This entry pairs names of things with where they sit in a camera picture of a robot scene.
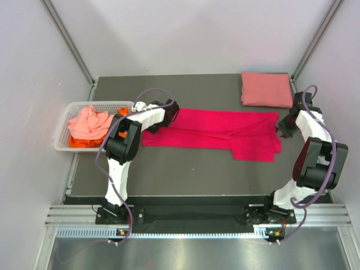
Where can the aluminium frame rail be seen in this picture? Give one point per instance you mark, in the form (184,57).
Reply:
(330,14)
(55,17)

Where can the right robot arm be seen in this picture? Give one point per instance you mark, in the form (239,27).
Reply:
(319,164)

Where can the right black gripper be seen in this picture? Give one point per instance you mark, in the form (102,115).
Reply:
(286,133)

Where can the white plastic basket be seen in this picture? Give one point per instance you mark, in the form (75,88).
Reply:
(61,140)

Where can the folded salmon pink t shirt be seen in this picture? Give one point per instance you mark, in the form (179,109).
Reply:
(266,89)

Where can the orange t shirt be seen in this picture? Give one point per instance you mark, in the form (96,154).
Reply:
(84,143)

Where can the slotted cable duct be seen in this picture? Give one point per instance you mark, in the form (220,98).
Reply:
(117,233)

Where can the left aluminium frame rail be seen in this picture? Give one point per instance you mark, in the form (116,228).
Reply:
(55,17)

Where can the light pink t shirt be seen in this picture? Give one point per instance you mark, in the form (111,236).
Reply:
(90,124)

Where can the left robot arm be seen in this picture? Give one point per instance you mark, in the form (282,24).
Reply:
(123,142)

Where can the magenta t shirt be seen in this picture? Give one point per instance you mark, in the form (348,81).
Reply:
(250,136)

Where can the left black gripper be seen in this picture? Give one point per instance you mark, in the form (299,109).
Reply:
(153,130)

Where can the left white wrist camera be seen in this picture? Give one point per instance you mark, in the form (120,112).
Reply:
(138,106)

